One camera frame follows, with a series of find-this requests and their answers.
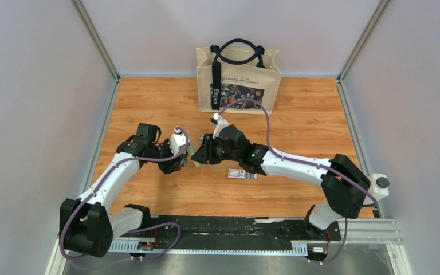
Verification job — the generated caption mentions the white box with black knob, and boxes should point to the white box with black knob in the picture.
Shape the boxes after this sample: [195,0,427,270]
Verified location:
[368,173,390,201]

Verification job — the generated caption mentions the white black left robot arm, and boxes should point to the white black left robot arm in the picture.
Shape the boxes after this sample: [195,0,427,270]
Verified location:
[58,123,190,260]

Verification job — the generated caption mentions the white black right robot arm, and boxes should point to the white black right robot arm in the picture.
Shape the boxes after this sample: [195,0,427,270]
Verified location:
[192,125,370,240]

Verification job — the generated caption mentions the red white staple box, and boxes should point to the red white staple box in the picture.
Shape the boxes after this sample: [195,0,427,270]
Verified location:
[227,169,257,180]

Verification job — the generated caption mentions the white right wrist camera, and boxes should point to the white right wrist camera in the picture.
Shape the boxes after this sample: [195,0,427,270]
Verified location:
[210,113,230,139]

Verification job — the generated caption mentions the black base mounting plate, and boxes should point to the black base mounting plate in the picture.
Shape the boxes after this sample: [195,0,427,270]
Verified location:
[131,215,343,251]

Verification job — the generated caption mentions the aluminium frame rail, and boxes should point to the aluminium frame rail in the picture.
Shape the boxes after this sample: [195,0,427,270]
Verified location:
[107,218,402,256]

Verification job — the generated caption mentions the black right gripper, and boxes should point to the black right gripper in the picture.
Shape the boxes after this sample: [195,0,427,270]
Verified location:
[192,134,241,166]

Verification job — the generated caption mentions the beige floral tote bag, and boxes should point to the beige floral tote bag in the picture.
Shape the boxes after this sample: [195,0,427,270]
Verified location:
[196,38,282,114]

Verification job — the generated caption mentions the small grey-green stapler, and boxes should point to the small grey-green stapler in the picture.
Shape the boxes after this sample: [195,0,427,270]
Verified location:
[187,143,205,167]

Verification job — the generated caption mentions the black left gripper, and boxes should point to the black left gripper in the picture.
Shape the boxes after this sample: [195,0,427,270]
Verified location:
[148,139,184,176]

